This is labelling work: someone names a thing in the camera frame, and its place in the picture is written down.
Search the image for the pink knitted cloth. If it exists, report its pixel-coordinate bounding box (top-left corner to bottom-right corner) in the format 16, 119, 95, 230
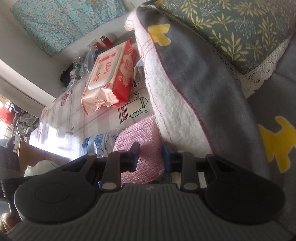
113, 115, 165, 184

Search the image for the person's left hand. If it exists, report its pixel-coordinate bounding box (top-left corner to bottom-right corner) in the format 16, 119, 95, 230
0, 212, 19, 232

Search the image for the blue white plastic package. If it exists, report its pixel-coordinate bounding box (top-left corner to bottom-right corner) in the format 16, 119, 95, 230
81, 130, 119, 158

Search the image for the white grey folded blanket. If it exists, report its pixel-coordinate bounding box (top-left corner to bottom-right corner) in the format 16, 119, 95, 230
125, 5, 270, 179

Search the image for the pink checked tablecloth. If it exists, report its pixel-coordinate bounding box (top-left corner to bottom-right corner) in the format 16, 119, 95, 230
29, 66, 153, 160

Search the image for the white plastic bag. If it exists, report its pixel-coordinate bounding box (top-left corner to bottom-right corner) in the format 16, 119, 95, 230
24, 160, 60, 177

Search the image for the red wet wipes pack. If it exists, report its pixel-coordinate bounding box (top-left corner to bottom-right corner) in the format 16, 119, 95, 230
81, 40, 137, 114

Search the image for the brown cardboard box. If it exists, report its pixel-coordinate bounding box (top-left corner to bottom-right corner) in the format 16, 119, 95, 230
18, 142, 70, 176

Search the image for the clear plastic bag clutter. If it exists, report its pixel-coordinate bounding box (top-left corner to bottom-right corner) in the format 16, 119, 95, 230
60, 40, 101, 88

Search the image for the red thermos bottle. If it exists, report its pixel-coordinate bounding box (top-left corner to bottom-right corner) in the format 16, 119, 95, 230
100, 36, 113, 49

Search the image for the green leaf pattern pillow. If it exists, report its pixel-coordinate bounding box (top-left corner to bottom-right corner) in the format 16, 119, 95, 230
155, 0, 295, 97

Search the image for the teal floral wall cloth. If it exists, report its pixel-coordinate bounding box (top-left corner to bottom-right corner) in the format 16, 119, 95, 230
11, 0, 126, 56

